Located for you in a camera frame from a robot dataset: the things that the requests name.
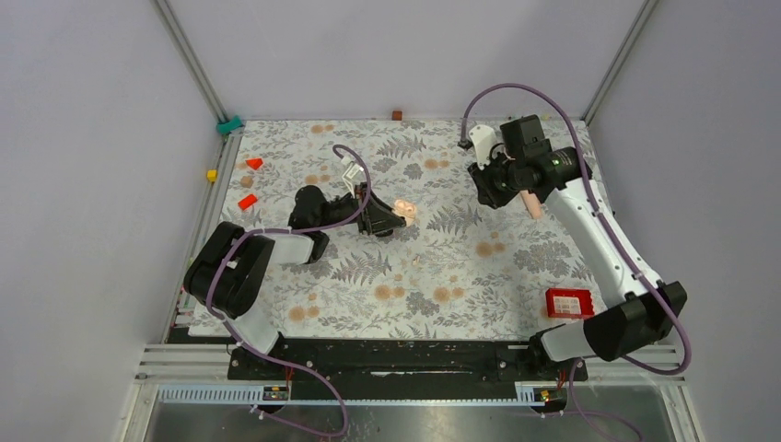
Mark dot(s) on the aluminium frame rail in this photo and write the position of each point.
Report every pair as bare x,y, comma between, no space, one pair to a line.
191,61

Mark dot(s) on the floral patterned mat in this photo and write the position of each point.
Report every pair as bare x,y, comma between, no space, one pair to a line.
483,273

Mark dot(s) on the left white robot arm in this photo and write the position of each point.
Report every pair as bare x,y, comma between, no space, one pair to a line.
227,274

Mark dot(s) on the pink earbud charging case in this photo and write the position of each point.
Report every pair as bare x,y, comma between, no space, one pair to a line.
405,210

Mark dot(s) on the teal clamp block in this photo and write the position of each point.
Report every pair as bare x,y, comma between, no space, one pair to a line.
227,127

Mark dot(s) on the orange triangular block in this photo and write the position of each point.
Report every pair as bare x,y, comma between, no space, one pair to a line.
254,163

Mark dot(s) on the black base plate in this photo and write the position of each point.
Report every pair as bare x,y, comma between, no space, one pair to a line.
393,370

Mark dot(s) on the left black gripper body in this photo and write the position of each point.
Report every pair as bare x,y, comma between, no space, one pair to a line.
353,206

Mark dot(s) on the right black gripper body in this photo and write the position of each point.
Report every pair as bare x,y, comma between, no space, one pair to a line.
496,180

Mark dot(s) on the pink toy microphone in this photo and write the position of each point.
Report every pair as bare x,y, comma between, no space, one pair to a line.
532,204

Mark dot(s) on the red plastic box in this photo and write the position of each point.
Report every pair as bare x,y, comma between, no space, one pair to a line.
569,303

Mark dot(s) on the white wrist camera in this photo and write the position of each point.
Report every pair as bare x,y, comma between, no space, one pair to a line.
353,175
485,144

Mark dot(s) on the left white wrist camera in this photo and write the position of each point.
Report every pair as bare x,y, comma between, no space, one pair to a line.
353,175

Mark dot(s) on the red block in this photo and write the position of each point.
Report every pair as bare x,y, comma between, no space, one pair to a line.
247,202

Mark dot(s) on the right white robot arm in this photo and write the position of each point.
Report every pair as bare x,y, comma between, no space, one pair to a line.
641,307

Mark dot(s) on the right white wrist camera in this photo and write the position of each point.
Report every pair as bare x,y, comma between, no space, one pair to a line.
485,144

